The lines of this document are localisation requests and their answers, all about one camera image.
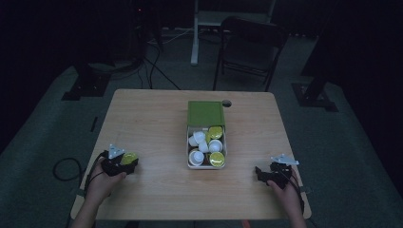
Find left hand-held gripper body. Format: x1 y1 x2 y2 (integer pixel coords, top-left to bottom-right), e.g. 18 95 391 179
100 143 140 178

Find person's left hand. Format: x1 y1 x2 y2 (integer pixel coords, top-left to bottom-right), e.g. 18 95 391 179
85 157 128 205

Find yellow-lidded coffee capsule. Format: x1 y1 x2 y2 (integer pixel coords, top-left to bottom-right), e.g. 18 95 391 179
120 152 139 166

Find black floor cables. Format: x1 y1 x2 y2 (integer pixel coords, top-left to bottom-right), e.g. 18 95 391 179
108 28 182 91

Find black looped floor cable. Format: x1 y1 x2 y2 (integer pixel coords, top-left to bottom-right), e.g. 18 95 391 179
51 157 85 182

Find hand-held gripper cable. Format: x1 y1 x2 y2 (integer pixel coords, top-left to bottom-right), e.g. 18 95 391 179
279 169 306 213
81 150 108 203

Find black folding chair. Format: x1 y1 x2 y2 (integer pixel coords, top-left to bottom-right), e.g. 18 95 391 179
212 15 290 93

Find right hand-held gripper cable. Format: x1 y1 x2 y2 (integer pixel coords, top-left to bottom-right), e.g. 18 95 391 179
279 169 306 213

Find white desk frame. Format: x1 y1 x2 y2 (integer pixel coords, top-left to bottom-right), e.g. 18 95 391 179
189 0 278 67

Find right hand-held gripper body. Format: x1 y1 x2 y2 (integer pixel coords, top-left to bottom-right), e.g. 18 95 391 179
268 153 300 188

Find black stand with base plate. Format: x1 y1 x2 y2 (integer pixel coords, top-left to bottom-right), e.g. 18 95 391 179
61 61 112 103
291 0 339 113

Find pile of coffee capsules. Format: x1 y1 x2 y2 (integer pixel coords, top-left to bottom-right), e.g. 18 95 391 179
187 125 227 168

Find person's right hand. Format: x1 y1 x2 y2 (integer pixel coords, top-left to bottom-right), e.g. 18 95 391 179
266 169 302 208

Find left hand-held gripper cable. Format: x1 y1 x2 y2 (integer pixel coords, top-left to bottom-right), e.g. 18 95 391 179
81 150 108 203

